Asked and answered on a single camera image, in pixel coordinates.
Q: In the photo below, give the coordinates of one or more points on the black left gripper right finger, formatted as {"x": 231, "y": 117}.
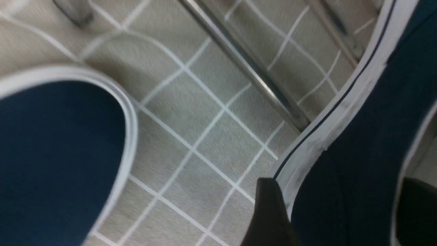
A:
{"x": 416, "y": 222}

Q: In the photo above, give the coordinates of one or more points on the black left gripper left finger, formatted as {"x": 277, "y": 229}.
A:
{"x": 270, "y": 225}

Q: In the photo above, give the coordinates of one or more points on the navy canvas sneaker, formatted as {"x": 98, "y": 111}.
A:
{"x": 349, "y": 196}
{"x": 68, "y": 140}

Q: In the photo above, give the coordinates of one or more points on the metal shoe rack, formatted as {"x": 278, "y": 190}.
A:
{"x": 250, "y": 66}

